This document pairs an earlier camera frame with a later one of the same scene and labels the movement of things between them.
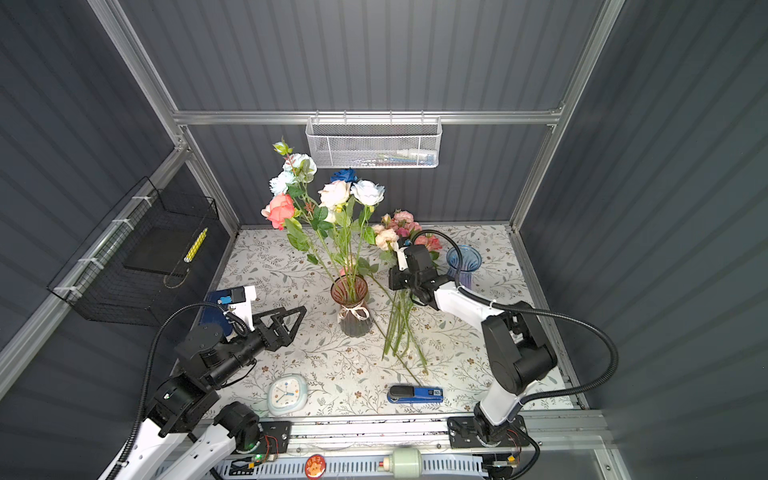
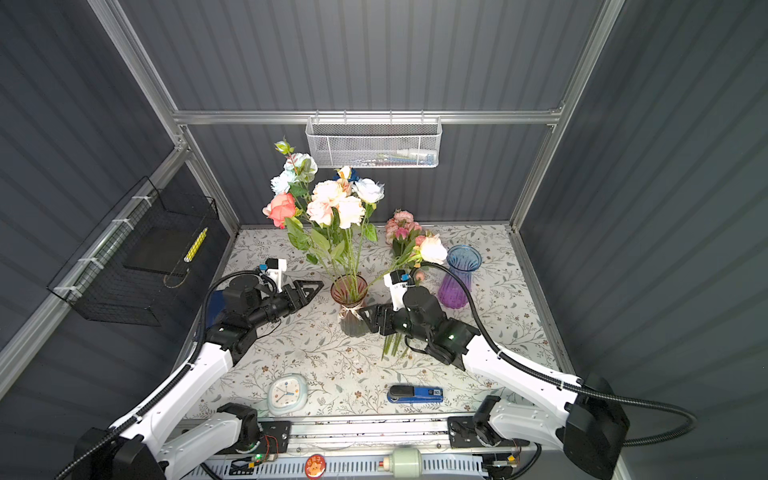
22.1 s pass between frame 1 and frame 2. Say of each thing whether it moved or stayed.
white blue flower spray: stayed
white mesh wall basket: stayed
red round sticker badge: stayed
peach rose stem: moved
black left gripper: moved
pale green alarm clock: stayed
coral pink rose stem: stayed
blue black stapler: stayed
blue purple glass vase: stayed
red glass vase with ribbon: stayed
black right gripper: moved
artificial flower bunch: moved
